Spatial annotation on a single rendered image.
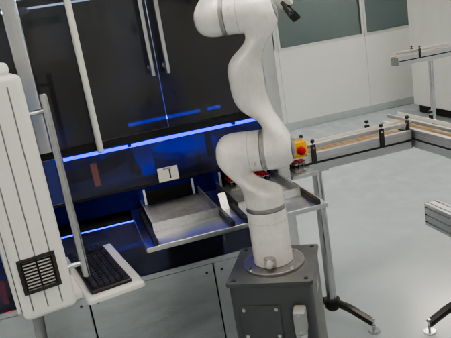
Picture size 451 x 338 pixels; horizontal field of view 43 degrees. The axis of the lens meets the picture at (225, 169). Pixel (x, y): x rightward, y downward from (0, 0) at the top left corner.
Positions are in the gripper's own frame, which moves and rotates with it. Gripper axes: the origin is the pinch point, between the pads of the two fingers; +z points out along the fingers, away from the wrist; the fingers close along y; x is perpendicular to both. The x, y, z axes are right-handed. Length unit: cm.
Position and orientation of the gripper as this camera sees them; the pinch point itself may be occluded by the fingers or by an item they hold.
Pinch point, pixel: (292, 11)
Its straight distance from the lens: 218.7
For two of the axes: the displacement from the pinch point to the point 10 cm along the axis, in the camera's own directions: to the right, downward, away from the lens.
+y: -2.1, -7.2, 6.6
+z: 6.2, 4.3, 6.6
